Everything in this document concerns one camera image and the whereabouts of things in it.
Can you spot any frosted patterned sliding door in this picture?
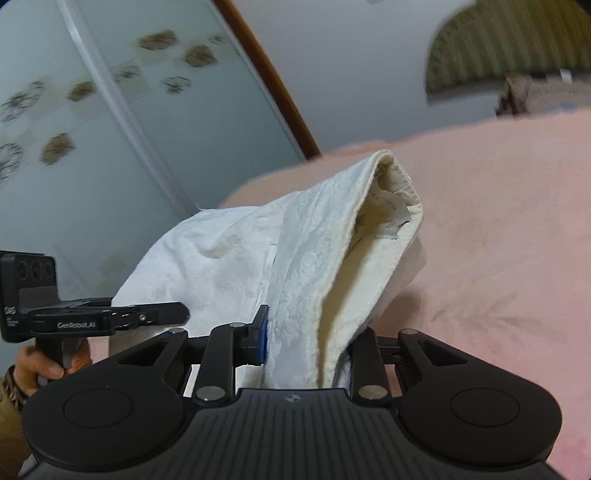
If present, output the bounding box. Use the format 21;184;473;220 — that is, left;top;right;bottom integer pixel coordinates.
0;0;306;319

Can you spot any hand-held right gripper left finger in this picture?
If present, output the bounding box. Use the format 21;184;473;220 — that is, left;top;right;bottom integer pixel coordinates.
112;304;271;408

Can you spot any person's left forearm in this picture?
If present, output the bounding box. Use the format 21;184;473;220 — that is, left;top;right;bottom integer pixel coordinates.
0;364;34;480

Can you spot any white pillowcase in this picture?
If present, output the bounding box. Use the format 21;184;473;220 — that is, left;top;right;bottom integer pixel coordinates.
110;148;428;394

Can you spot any olive striped upholstered headboard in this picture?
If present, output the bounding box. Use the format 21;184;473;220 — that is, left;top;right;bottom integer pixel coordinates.
425;0;591;106

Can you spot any person's left hand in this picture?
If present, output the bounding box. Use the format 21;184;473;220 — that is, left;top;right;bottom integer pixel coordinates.
15;338;92;397

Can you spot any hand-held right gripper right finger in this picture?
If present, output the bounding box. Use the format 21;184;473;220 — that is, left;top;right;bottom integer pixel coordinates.
348;326;470;403

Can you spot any brown wooden door frame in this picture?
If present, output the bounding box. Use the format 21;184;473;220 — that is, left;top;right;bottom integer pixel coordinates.
211;0;322;160

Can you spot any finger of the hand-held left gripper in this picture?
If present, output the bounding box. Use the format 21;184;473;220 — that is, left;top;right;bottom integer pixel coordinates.
110;301;190;332

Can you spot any pink blanket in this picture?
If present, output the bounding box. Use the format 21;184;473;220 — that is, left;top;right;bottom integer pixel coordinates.
219;110;591;480

